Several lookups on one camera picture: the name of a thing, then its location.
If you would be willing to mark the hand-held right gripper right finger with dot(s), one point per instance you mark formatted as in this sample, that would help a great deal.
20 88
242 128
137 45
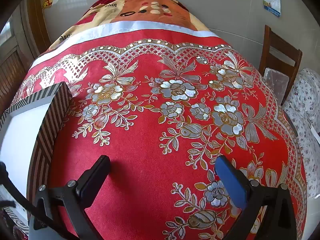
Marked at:
231 185

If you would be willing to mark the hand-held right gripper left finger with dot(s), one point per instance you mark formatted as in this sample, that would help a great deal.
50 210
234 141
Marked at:
93 177

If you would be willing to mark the striped cardboard box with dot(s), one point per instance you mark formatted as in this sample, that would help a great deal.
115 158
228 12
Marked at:
25 130

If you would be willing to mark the red floral tablecloth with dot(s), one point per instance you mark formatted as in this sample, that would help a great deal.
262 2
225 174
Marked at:
140 155

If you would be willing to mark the clear plastic bag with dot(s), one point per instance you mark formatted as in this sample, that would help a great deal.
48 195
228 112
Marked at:
275 82

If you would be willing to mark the floral cushion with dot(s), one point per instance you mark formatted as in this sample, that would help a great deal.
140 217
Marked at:
305 92

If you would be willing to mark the wooden door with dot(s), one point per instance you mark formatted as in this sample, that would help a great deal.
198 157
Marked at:
10 67

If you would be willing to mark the wooden chair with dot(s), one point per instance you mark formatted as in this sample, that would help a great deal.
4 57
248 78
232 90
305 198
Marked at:
267 45

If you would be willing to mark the white cloth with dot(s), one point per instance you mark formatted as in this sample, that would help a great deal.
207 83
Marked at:
125 26

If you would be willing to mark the printed blanket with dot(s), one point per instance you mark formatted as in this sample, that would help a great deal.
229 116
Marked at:
130 7

